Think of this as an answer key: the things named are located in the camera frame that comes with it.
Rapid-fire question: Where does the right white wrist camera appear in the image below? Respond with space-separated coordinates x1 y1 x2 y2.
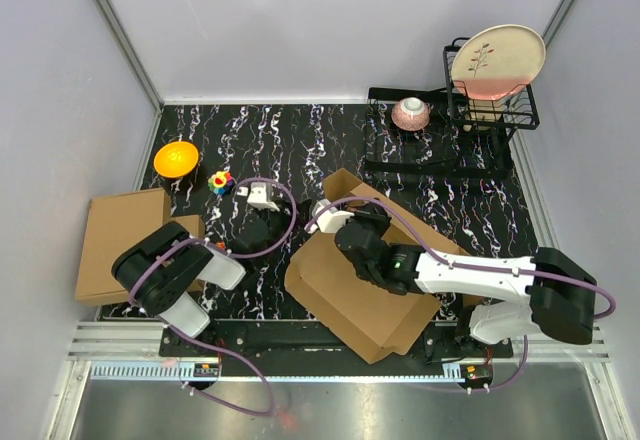
304 199 354 234

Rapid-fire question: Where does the beige plate with leaf pattern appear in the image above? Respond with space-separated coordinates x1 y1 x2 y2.
450 24 546 101

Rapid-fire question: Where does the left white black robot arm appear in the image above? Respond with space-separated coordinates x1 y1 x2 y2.
111 209 297 356

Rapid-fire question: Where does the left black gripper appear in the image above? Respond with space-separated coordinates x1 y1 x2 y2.
255 197 311 267

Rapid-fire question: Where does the pink patterned ceramic bowl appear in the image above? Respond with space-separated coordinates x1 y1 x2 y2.
391 97 432 132

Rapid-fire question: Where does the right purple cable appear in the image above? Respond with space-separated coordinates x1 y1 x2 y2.
314 197 617 394

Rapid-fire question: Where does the colourful flower toy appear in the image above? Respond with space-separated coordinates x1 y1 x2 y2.
207 171 235 195

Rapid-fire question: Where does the black wire dish rack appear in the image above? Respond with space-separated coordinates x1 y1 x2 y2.
364 37 540 180

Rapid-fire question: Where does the brown cardboard box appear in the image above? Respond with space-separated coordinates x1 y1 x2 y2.
75 188 205 307
284 168 465 364

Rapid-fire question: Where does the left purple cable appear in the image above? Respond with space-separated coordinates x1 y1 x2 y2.
128 178 299 419

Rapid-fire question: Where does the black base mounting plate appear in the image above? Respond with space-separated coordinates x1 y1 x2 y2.
159 320 514 363

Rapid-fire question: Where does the beige cup in rack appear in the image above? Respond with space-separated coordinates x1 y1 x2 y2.
463 99 504 132

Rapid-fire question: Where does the orange bowl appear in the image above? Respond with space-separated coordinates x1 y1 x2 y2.
153 141 199 179

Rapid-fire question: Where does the closed brown cardboard box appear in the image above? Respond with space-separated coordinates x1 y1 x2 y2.
75 188 205 307

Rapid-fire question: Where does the purple cable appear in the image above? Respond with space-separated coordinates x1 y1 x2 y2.
314 197 617 394
128 178 299 419

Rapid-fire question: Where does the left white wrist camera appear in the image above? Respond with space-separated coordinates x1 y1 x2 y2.
237 181 280 212

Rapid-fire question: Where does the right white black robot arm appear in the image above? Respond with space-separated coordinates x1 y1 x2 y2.
321 203 597 357

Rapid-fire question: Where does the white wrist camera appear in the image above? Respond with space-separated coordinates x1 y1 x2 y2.
304 199 354 234
237 181 280 212

